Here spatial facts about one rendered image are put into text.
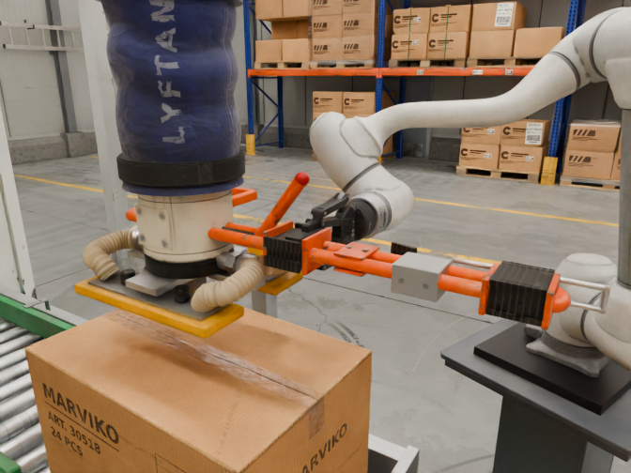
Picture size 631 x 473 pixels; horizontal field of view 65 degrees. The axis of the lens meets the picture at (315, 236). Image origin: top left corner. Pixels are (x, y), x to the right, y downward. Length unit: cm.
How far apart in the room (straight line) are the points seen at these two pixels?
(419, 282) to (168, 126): 46
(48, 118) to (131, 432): 984
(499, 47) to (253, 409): 738
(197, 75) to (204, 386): 54
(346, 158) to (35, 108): 964
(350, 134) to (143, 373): 63
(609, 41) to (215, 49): 72
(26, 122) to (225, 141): 962
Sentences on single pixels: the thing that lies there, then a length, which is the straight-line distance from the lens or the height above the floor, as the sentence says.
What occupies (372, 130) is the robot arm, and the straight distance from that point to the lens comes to 108.
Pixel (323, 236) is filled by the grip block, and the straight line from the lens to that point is 81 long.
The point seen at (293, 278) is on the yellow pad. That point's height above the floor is 110.
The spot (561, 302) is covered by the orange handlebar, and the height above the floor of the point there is 122.
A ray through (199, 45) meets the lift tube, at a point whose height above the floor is 153.
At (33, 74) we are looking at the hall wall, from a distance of 1053.
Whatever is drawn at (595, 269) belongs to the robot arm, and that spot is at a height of 104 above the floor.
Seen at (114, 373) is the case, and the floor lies 95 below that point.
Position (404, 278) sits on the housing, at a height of 121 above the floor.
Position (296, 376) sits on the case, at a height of 95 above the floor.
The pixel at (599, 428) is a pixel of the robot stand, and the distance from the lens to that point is 131.
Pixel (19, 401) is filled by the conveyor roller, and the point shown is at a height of 54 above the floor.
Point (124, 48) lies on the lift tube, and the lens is 86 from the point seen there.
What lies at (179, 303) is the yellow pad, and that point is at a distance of 89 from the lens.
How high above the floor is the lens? 148
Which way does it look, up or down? 18 degrees down
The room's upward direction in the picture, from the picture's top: straight up
